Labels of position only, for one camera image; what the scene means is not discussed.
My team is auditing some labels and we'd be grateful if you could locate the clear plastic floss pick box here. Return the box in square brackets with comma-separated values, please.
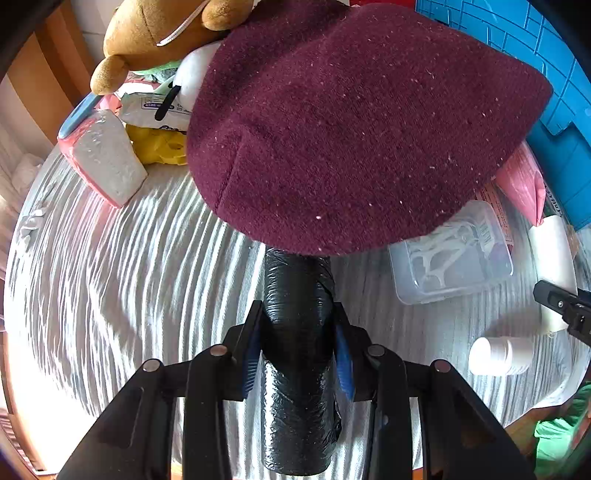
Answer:
[389, 200, 513, 305]

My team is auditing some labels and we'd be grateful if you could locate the maroon knitted beanie hat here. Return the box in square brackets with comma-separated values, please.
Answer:
[186, 1, 529, 255]

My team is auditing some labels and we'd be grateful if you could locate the white tube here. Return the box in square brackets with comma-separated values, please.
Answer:
[528, 215, 578, 294]

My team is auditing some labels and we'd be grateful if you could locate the white pill bottle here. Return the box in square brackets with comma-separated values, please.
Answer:
[469, 337, 534, 377]

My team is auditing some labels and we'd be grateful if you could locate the brown teddy bear plush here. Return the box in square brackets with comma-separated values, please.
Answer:
[90, 0, 253, 95]

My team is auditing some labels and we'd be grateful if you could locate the pink plastic pouch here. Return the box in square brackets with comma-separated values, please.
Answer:
[495, 141, 546, 226]

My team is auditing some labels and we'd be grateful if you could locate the yellow packet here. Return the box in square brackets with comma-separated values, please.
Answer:
[125, 124, 187, 166]

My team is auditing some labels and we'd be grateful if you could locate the pink box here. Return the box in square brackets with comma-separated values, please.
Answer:
[57, 93, 147, 208]

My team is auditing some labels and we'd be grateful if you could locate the white wet wipes pack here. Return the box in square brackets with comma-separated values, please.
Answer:
[118, 83, 195, 132]

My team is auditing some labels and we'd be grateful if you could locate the black cylinder roll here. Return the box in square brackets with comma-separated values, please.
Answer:
[260, 248, 342, 476]

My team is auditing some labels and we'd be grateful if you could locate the blue plastic storage crate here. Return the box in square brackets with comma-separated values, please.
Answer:
[415, 1, 590, 231]

